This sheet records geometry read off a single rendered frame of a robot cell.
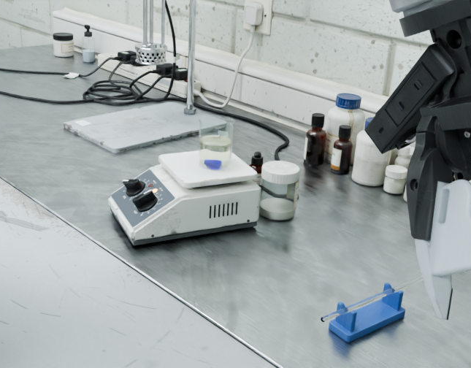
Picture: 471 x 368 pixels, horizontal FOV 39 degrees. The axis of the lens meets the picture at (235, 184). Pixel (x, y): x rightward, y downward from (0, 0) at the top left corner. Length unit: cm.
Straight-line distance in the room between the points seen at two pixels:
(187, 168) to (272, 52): 64
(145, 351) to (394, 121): 39
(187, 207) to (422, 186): 53
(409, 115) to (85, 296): 49
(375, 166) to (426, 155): 74
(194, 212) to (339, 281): 23
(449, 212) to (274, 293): 43
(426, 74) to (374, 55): 91
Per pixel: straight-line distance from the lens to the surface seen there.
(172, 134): 136
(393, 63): 136
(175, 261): 91
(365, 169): 119
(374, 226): 105
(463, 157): 47
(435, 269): 46
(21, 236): 99
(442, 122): 45
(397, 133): 51
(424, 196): 45
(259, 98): 154
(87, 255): 92
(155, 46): 139
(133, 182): 99
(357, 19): 140
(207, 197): 94
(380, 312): 82
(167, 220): 93
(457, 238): 45
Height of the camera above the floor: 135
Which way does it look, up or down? 23 degrees down
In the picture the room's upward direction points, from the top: 3 degrees clockwise
